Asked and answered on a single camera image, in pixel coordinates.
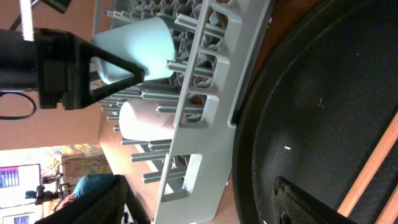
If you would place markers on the round black tray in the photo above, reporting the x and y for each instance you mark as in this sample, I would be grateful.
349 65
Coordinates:
318 108

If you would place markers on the black office chair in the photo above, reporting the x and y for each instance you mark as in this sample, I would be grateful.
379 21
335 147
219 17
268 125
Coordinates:
102 205

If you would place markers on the blue plastic cup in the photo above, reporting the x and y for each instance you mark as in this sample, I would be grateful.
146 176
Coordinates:
147 43

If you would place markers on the right wooden chopstick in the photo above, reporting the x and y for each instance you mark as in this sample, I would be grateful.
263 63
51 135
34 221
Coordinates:
389 212

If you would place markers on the monitor screen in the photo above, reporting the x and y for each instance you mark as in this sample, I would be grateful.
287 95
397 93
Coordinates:
16 181

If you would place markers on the pink plastic cup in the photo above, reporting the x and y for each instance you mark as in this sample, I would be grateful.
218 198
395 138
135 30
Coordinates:
140 120

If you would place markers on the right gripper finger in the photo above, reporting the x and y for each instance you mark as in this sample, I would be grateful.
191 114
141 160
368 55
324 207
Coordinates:
291 205

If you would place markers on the left wooden chopstick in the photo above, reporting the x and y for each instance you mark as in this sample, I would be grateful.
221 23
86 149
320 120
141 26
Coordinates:
370 168

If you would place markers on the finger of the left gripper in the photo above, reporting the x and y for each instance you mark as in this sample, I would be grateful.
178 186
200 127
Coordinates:
79 95
113 68

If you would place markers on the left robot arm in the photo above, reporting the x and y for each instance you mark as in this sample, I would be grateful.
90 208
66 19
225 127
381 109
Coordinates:
18 62

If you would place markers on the wooden chopstick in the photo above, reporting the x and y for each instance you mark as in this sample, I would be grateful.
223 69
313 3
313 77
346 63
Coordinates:
389 212
370 168

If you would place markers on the grey dishwasher rack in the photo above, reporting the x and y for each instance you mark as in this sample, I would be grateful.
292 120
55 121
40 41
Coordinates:
180 177

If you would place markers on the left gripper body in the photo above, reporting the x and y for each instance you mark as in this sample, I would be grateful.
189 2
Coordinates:
55 58

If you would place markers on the person in blue jeans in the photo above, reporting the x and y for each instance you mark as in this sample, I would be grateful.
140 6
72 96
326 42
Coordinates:
86 184

